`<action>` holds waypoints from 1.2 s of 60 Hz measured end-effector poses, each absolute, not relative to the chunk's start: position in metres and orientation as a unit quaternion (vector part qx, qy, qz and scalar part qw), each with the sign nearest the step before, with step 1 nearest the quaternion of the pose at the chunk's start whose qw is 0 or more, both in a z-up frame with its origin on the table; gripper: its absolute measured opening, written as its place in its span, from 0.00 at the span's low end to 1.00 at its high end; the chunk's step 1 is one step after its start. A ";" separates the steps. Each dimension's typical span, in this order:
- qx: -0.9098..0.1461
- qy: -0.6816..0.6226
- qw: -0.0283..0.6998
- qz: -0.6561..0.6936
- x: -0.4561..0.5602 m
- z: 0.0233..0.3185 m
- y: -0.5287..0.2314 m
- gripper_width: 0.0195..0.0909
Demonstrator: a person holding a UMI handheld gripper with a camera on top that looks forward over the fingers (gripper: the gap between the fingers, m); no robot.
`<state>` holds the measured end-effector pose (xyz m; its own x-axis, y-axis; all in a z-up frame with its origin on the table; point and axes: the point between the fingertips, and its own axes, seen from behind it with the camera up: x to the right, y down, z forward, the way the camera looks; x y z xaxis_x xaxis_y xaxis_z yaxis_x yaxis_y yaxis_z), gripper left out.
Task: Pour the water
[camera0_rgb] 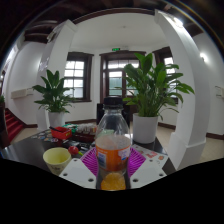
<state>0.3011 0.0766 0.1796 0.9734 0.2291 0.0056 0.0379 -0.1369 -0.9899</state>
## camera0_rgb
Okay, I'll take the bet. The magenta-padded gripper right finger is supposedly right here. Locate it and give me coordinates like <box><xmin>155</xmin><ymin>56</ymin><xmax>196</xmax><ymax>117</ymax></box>
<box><xmin>128</xmin><ymin>147</ymin><xmax>167</xmax><ymax>190</ymax></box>

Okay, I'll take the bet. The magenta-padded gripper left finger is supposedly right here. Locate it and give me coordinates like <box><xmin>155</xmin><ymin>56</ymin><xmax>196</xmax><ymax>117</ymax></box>
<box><xmin>58</xmin><ymin>147</ymin><xmax>100</xmax><ymax>190</ymax></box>

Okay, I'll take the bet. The clear bottle with orange drink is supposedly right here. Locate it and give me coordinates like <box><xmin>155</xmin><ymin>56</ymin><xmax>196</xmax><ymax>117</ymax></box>
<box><xmin>95</xmin><ymin>96</ymin><xmax>132</xmax><ymax>192</ymax></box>

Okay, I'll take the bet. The white printed paper sheet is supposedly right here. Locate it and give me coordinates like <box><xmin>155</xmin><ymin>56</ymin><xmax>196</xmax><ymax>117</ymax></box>
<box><xmin>131</xmin><ymin>142</ymin><xmax>170</xmax><ymax>168</ymax></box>

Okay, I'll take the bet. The pale yellow cup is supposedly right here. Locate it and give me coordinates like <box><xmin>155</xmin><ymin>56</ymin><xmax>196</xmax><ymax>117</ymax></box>
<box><xmin>42</xmin><ymin>145</ymin><xmax>80</xmax><ymax>177</ymax></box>

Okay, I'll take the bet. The dark tray of snacks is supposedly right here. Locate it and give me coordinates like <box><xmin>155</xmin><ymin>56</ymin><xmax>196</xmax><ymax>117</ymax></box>
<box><xmin>72</xmin><ymin>122</ymin><xmax>99</xmax><ymax>143</ymax></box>

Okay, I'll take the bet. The red box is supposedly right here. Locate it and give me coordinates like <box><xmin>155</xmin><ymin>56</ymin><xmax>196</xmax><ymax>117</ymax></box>
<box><xmin>48</xmin><ymin>125</ymin><xmax>73</xmax><ymax>141</ymax></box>

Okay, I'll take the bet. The black chair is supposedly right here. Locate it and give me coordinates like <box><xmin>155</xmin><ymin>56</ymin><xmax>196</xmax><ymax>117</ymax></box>
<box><xmin>96</xmin><ymin>102</ymin><xmax>131</xmax><ymax>128</ymax></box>

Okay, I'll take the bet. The red carpeted staircase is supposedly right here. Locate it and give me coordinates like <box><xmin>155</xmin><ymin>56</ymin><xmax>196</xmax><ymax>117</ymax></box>
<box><xmin>3</xmin><ymin>107</ymin><xmax>25</xmax><ymax>143</ymax></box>

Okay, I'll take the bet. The small potted plant, white pot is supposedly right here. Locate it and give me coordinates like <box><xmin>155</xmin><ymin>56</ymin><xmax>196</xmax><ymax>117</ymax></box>
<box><xmin>31</xmin><ymin>68</ymin><xmax>76</xmax><ymax>129</ymax></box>

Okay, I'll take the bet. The large potted plant, white pot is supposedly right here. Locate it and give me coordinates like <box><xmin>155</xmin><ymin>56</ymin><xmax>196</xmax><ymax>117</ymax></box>
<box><xmin>121</xmin><ymin>52</ymin><xmax>196</xmax><ymax>145</ymax></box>

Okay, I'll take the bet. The dark-framed window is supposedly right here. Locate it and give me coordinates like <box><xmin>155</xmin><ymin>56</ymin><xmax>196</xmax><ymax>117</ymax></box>
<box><xmin>152</xmin><ymin>46</ymin><xmax>178</xmax><ymax>101</ymax></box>
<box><xmin>63</xmin><ymin>51</ymin><xmax>95</xmax><ymax>103</ymax></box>

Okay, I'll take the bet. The dark wooden double door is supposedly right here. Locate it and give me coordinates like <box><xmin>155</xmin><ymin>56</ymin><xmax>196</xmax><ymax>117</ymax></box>
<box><xmin>98</xmin><ymin>50</ymin><xmax>147</xmax><ymax>105</ymax></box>

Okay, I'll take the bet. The glowing wall lamp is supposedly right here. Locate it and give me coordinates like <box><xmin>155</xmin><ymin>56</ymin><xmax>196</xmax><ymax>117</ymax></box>
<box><xmin>199</xmin><ymin>52</ymin><xmax>209</xmax><ymax>63</ymax></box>

